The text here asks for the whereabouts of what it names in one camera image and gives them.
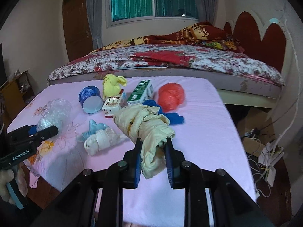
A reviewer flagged cardboard box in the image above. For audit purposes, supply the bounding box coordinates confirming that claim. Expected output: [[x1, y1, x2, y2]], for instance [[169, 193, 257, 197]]
[[237, 109, 275, 156]]

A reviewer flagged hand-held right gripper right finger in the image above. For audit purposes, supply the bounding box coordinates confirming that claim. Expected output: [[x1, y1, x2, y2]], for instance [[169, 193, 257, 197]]
[[164, 137, 276, 227]]

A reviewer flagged brown wooden door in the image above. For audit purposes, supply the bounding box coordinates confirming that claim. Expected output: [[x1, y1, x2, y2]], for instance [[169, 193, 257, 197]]
[[63, 0, 94, 62]]

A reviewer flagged pink table cloth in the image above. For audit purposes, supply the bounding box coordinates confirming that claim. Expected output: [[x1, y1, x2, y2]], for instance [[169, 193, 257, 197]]
[[7, 76, 257, 225]]

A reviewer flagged white framed window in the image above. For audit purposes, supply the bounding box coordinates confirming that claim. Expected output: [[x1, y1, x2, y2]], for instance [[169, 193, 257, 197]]
[[106, 0, 199, 27]]

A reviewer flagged small red white box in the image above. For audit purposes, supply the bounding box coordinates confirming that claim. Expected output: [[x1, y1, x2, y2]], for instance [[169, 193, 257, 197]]
[[102, 95, 128, 119]]

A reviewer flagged cream cloth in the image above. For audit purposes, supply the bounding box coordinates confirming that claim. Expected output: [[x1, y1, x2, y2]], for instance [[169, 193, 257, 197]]
[[113, 104, 176, 180]]

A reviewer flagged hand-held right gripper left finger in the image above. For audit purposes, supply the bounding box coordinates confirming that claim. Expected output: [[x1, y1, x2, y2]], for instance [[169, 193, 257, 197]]
[[32, 138, 143, 227]]

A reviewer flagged red plastic bag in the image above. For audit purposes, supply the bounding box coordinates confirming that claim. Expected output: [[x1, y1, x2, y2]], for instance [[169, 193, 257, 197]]
[[157, 83, 185, 113]]

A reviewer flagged green white carton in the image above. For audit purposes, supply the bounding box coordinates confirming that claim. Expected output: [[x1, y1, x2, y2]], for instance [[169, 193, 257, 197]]
[[127, 80, 154, 105]]

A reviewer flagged white cable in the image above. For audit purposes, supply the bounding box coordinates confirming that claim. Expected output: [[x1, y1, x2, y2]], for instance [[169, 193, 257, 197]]
[[275, 2, 299, 147]]

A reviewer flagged yellow cloth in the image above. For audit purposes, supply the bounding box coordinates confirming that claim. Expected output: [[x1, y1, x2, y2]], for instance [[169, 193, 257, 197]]
[[102, 74, 127, 101]]

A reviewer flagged red white headboard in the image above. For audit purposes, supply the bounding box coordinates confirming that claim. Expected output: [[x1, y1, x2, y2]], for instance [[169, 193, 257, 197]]
[[224, 11, 290, 72]]

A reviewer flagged white and blue cloth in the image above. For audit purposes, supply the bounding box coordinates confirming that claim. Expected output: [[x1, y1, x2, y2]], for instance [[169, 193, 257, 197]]
[[76, 119, 123, 156]]

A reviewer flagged bed with floral sheet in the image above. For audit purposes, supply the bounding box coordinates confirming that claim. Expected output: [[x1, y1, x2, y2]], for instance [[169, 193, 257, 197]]
[[47, 44, 288, 109]]

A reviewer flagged grey curtain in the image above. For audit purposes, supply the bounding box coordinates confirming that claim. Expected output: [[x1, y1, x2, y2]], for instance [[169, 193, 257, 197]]
[[191, 0, 225, 27], [85, 0, 103, 49]]

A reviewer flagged blue paper cup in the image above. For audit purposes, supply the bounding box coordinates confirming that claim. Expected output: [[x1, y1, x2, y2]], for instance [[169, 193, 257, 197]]
[[79, 86, 104, 114]]

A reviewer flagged person's left hand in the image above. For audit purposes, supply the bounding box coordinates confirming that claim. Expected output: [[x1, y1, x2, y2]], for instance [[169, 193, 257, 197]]
[[0, 167, 27, 204]]

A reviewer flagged red printed blanket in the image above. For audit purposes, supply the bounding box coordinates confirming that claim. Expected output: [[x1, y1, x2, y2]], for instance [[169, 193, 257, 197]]
[[103, 22, 244, 52]]

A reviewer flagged white router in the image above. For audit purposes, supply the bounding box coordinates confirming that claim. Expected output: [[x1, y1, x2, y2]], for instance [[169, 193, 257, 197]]
[[258, 142, 284, 187]]

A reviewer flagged wooden cabinet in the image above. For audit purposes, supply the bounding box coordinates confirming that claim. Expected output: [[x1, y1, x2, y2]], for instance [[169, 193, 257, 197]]
[[0, 70, 36, 121]]

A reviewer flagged clear plastic bottle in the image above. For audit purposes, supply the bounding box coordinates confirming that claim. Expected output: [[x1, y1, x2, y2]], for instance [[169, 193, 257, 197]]
[[37, 99, 72, 133]]

